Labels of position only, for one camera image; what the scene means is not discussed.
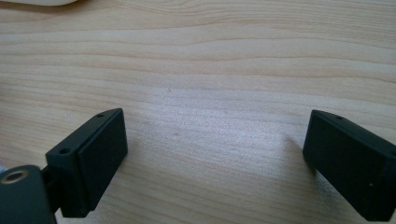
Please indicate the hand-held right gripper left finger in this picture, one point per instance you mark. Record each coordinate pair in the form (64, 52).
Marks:
(93, 161)

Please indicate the white plastic bin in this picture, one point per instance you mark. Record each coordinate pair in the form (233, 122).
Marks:
(37, 2)

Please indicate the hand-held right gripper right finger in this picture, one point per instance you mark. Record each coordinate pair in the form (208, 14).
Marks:
(348, 165)

